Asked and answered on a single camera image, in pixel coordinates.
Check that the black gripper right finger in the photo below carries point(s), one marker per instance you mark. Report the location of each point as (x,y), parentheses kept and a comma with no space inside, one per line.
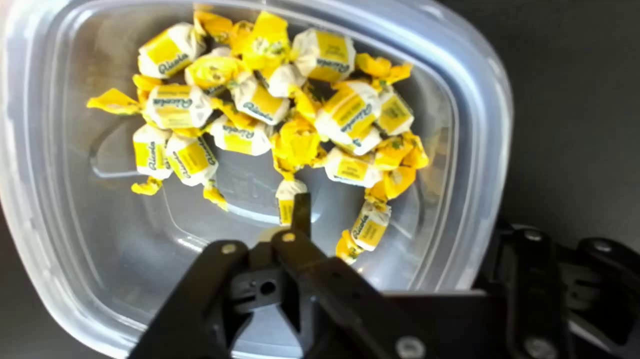
(567,291)

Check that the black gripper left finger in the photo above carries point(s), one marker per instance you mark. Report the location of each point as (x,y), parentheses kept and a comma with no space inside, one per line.
(313,285)

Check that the yellow candy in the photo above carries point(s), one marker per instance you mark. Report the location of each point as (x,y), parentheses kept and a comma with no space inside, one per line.
(380,66)
(212,70)
(396,179)
(212,24)
(327,52)
(296,142)
(394,116)
(351,168)
(347,110)
(261,102)
(267,40)
(153,152)
(288,195)
(192,158)
(171,52)
(407,152)
(368,225)
(177,106)
(241,136)

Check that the clear plastic bowl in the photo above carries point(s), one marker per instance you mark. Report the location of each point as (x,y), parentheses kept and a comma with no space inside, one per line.
(80,219)

